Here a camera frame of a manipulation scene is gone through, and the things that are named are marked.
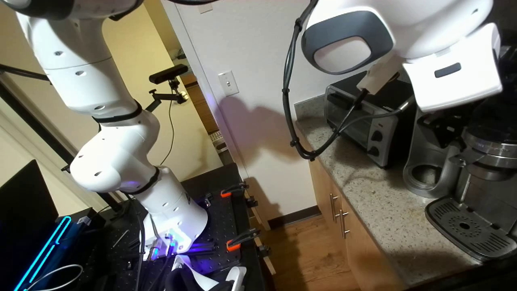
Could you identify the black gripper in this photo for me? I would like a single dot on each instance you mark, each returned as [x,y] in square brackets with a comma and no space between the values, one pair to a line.
[444,124]

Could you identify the silver black coffee machine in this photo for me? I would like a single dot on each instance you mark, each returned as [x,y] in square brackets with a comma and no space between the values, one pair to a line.
[473,231]

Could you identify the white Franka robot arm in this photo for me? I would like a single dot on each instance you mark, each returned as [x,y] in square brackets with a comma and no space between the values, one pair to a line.
[81,69]

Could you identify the tall silver beverage machine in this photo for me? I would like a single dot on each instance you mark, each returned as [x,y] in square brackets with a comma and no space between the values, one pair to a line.
[430,155]

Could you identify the silver black toaster oven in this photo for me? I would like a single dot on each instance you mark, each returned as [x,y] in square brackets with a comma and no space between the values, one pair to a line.
[376,134]

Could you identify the wooden base cabinet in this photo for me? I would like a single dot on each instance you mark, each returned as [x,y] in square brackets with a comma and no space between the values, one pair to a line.
[323,187]

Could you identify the black clamp with orange tip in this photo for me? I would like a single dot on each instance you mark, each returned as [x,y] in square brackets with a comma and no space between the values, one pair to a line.
[239,240]
[234,189]

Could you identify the black perforated robot table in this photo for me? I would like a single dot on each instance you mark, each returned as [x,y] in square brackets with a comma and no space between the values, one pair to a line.
[220,215]

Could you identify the white plastic hook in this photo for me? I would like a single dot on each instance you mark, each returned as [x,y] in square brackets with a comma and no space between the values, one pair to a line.
[236,276]

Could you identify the black metal stand bar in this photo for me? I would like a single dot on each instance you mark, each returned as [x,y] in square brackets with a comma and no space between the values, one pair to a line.
[37,126]

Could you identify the black box with blue light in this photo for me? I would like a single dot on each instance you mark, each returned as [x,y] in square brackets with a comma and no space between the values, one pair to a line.
[53,242]

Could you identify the black metal pole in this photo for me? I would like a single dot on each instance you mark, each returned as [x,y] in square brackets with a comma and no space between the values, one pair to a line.
[21,71]

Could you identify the black monitor screen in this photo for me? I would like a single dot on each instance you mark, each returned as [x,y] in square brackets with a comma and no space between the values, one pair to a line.
[26,215]

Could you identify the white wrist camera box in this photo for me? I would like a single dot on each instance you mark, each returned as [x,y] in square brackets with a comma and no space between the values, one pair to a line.
[380,72]

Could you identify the white wall outlet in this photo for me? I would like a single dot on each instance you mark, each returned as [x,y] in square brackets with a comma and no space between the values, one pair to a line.
[228,82]

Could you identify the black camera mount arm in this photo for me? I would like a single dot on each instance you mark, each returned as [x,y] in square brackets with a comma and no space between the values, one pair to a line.
[166,97]

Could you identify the black stereo camera bar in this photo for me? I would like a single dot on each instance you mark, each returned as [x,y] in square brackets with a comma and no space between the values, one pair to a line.
[168,72]

